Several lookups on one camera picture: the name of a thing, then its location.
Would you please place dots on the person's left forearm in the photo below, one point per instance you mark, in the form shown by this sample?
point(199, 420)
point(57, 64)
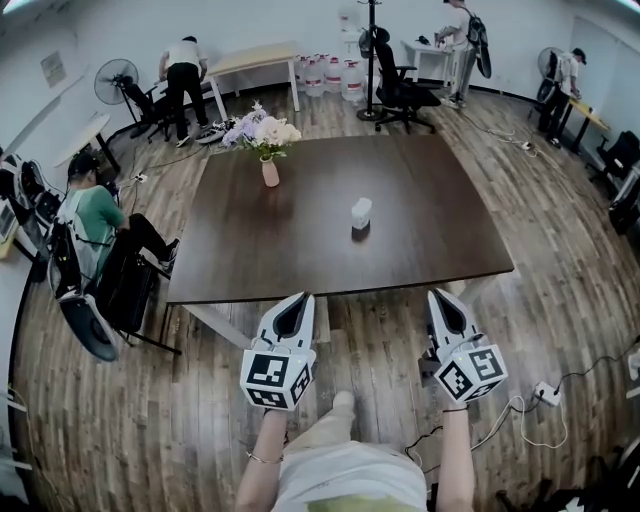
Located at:
point(262, 440)

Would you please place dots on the yellow table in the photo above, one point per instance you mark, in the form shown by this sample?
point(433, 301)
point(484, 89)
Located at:
point(590, 115)

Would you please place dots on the pile of shoes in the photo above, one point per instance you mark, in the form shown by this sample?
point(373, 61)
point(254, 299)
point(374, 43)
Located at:
point(215, 131)

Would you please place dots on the person's right forearm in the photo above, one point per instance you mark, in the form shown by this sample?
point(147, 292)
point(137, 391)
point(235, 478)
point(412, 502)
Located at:
point(457, 450)

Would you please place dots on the group of water jugs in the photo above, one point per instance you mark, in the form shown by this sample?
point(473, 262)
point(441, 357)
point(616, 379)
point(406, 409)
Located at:
point(330, 77)

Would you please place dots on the round white table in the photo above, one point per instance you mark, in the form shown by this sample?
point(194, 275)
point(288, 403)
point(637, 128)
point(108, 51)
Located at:
point(82, 137)

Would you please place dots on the white desk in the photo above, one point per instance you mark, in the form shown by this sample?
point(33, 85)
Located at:
point(430, 55)

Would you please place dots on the black coat rack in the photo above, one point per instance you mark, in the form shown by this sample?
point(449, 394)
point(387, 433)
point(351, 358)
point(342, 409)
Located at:
point(370, 75)

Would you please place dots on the light wooden table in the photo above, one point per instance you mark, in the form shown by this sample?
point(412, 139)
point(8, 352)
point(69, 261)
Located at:
point(255, 57)

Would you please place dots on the pink vase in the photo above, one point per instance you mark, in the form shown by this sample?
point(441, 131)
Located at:
point(270, 172)

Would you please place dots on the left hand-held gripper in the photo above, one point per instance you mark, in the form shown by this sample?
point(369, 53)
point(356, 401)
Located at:
point(272, 372)

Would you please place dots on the person's beige trouser leg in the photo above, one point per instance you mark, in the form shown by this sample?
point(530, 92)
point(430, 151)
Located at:
point(325, 425)

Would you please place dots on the white table leg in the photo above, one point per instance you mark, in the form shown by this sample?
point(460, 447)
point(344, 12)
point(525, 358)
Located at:
point(477, 290)
point(220, 325)

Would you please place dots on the black wrist band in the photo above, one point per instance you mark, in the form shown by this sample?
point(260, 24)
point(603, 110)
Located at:
point(455, 410)

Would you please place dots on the black equipment case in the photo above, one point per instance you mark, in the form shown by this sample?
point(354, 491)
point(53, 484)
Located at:
point(625, 205)

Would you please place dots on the black office chair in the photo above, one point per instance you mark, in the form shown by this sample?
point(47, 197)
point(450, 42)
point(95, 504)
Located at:
point(147, 107)
point(620, 152)
point(400, 90)

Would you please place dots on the white water dispenser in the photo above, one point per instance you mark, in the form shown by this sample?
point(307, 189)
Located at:
point(350, 25)

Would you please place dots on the pastel flower bouquet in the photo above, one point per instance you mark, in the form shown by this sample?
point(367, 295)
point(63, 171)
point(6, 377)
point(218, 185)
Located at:
point(265, 132)

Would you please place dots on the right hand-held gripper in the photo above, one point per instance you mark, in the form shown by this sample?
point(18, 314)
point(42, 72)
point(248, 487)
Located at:
point(470, 372)

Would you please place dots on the person's white shirt torso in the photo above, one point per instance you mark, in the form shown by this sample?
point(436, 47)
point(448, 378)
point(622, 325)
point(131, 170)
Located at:
point(350, 477)

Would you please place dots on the wall poster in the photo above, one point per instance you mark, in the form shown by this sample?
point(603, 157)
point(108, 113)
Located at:
point(53, 69)

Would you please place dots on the black bag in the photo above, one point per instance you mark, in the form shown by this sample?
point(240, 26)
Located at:
point(127, 295)

